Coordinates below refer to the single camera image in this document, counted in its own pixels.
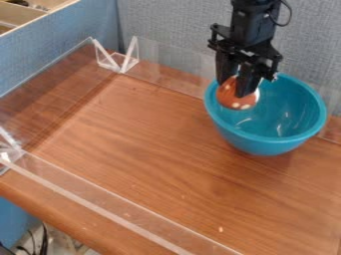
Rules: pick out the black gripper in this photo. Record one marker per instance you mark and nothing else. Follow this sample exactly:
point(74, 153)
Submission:
point(242, 44)

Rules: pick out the red white-stemmed toy mushroom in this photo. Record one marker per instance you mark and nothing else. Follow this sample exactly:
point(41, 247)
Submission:
point(227, 98)

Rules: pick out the wooden shelf unit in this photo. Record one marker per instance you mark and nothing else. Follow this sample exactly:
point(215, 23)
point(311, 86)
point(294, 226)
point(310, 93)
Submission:
point(20, 12)

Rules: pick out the clear acrylic barrier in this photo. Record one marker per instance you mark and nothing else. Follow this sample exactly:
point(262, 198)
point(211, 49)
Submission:
point(171, 105)
point(37, 107)
point(176, 238)

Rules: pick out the blue plastic bowl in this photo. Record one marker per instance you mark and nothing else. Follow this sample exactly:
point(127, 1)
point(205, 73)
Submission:
point(287, 116)

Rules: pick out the clear acrylic left barrier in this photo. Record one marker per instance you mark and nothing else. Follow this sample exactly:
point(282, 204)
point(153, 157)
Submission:
point(37, 107)

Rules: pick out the clear acrylic front barrier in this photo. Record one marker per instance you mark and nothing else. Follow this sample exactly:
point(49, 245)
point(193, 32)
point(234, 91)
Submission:
point(176, 238)

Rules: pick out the clear acrylic back barrier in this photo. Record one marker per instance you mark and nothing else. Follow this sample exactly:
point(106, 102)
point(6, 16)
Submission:
point(171, 105)

